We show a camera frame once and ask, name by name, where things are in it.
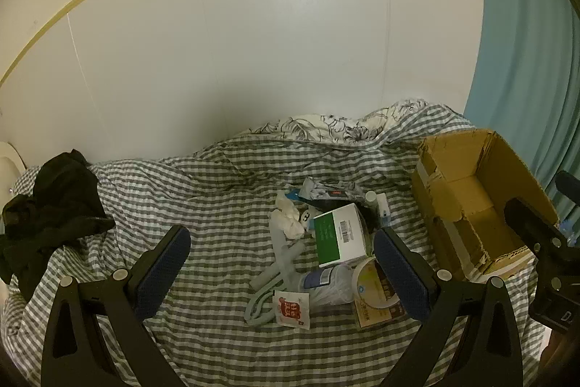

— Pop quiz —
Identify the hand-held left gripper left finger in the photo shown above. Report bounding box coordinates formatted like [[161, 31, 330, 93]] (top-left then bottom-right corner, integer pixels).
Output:
[[40, 225, 193, 387]]

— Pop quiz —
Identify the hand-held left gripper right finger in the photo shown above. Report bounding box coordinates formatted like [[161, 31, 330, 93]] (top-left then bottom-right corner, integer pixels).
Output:
[[372, 226, 529, 387]]

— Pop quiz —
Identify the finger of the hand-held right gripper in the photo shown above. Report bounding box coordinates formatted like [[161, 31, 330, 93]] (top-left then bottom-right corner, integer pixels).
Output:
[[556, 170, 580, 204], [504, 197, 569, 254]]

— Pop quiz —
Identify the beige maroon medicine box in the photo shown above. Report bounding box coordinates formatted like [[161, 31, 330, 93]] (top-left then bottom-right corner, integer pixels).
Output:
[[352, 296, 409, 330]]

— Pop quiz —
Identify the green white carton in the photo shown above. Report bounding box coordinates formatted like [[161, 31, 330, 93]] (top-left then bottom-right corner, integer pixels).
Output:
[[312, 202, 369, 269]]

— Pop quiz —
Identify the cardboard box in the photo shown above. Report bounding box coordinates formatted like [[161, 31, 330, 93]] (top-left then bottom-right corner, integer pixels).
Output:
[[410, 128, 560, 281]]

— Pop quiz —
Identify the clear plastic jar blue label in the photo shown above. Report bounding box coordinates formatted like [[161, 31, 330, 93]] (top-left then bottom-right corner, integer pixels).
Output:
[[303, 264, 359, 308]]

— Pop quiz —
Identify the red white sachet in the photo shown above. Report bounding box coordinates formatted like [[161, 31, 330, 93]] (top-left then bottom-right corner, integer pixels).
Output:
[[273, 289, 310, 330]]

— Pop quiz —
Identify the white tissue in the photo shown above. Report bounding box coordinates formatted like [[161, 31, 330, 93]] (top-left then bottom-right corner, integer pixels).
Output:
[[271, 192, 305, 239]]

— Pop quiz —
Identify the grey white checked blanket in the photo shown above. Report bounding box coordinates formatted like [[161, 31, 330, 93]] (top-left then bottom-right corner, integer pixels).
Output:
[[0, 103, 549, 387]]

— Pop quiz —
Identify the black white printed packet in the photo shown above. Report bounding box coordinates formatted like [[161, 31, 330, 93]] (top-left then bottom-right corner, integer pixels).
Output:
[[299, 177, 363, 206]]

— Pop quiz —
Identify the black cloth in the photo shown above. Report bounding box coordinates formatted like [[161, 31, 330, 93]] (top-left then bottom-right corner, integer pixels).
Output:
[[0, 150, 116, 295]]

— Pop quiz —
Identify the teal curtain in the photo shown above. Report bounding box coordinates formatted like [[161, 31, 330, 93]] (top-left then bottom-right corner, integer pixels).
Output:
[[462, 0, 580, 234]]

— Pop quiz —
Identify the floral pillow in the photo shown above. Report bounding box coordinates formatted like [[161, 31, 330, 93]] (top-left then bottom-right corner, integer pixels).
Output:
[[247, 98, 436, 145]]

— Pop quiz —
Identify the white headboard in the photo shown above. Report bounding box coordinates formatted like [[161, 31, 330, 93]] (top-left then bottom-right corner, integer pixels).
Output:
[[0, 141, 29, 188]]

